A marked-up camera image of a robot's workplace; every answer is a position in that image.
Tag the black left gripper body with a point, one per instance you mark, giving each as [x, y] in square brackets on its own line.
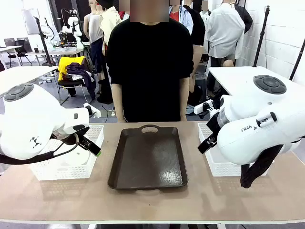
[69, 138]

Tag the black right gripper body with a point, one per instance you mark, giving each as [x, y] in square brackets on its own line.
[215, 126]

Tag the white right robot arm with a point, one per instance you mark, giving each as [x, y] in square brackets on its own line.
[252, 128]

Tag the person's left forearm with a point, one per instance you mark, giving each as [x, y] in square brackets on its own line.
[184, 100]

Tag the person's right forearm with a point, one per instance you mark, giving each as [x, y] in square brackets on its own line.
[117, 102]

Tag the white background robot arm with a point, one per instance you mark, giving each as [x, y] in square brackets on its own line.
[72, 22]
[48, 28]

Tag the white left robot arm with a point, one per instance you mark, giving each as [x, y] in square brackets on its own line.
[28, 114]

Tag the white perforated plastic basket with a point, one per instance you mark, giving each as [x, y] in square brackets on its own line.
[226, 168]
[71, 172]

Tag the grey plastic stool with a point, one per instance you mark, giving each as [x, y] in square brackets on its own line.
[200, 82]

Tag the white side table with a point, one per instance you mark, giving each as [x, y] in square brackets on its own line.
[23, 74]
[236, 76]

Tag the dark brown plastic tray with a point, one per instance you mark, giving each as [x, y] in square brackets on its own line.
[147, 157]

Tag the dark purple clothes pile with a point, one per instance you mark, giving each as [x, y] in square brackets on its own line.
[81, 71]

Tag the yellow cloth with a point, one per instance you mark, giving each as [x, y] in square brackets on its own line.
[63, 63]

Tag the person's black sweater torso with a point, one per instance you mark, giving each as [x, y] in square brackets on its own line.
[149, 71]

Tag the background desk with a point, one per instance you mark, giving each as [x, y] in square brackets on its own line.
[69, 51]

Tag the mannequin with white shirt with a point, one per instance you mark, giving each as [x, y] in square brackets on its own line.
[224, 31]

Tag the black office chair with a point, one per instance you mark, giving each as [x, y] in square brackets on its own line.
[19, 51]

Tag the black tripod stand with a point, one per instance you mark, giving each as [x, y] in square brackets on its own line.
[44, 40]
[262, 35]

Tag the mannequin with black coat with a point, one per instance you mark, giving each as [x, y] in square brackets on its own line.
[197, 26]

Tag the black slanted stand pole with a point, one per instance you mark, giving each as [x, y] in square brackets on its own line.
[297, 59]

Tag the black hanging jacket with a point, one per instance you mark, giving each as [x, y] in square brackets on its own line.
[245, 16]

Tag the mannequin with blue shirt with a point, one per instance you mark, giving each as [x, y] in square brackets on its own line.
[183, 16]

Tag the mannequin with white tank top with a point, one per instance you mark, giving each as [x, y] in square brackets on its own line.
[94, 26]

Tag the mannequin with cream shirt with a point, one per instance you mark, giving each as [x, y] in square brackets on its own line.
[110, 21]

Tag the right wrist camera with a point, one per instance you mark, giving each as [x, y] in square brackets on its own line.
[205, 107]

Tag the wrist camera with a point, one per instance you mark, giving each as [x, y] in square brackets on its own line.
[205, 107]
[94, 112]

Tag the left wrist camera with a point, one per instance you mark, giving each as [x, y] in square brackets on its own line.
[94, 112]

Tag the metal frame chair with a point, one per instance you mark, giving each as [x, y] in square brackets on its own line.
[71, 87]

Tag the grey wall board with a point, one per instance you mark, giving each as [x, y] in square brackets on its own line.
[31, 21]

